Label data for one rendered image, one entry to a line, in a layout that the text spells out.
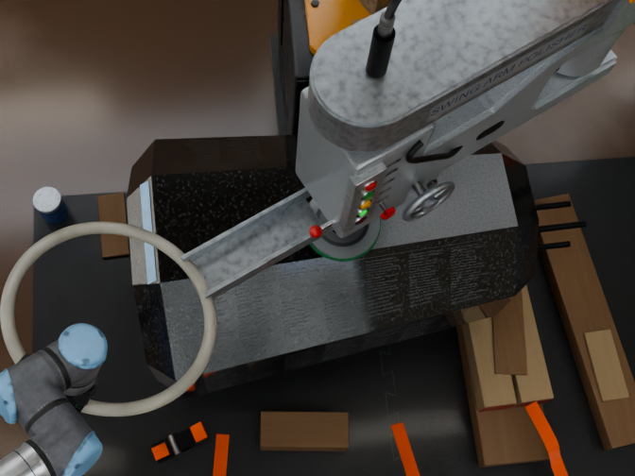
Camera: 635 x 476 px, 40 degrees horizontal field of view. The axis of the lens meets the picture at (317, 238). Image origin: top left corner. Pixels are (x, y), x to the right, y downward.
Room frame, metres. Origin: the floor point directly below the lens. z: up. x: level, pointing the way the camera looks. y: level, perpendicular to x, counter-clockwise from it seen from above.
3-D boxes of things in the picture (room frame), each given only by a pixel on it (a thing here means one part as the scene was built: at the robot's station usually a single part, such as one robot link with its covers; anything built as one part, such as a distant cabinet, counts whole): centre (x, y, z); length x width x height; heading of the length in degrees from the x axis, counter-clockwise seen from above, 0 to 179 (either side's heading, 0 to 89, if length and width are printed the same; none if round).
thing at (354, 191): (0.75, -0.08, 1.35); 0.08 x 0.03 x 0.28; 131
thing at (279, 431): (0.39, -0.06, 0.07); 0.30 x 0.12 x 0.12; 98
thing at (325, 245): (0.88, -0.06, 0.86); 0.21 x 0.21 x 0.01
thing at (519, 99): (1.13, -0.37, 1.28); 0.74 x 0.23 x 0.49; 131
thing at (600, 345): (0.79, -1.09, 0.10); 0.25 x 0.10 x 0.01; 18
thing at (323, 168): (0.93, -0.12, 1.30); 0.36 x 0.22 x 0.45; 131
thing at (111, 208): (1.05, 0.77, 0.02); 0.25 x 0.10 x 0.01; 18
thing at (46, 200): (1.07, 1.00, 0.08); 0.10 x 0.10 x 0.13
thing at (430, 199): (0.87, -0.23, 1.18); 0.15 x 0.10 x 0.15; 131
